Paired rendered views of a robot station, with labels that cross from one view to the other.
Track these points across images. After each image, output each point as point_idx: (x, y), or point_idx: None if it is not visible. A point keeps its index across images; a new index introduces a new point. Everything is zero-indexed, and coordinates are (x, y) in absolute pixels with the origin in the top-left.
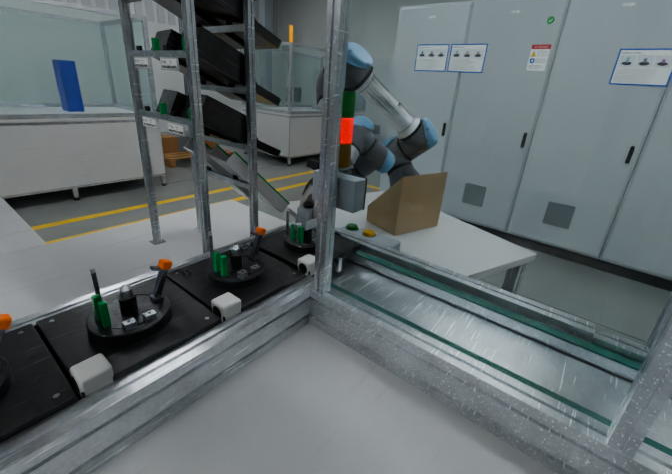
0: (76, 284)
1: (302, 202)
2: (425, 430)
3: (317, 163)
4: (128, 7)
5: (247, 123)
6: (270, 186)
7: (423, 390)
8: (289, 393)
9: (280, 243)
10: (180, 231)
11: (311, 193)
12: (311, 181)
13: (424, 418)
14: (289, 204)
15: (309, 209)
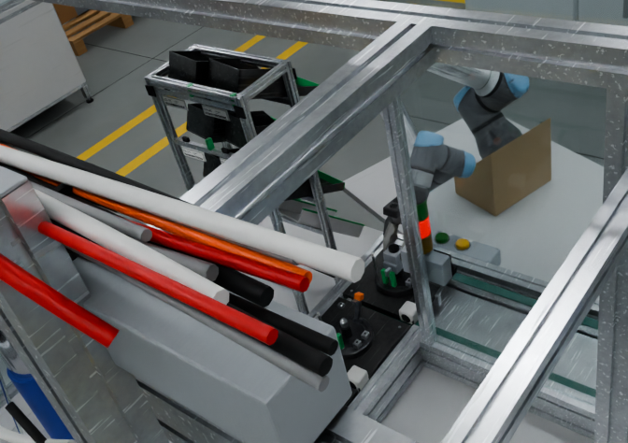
0: None
1: (386, 244)
2: (534, 442)
3: (394, 213)
4: (164, 102)
5: (310, 181)
6: (342, 220)
7: (532, 412)
8: (425, 434)
9: (373, 287)
10: (245, 273)
11: (392, 233)
12: (389, 218)
13: (533, 434)
14: (349, 185)
15: (396, 253)
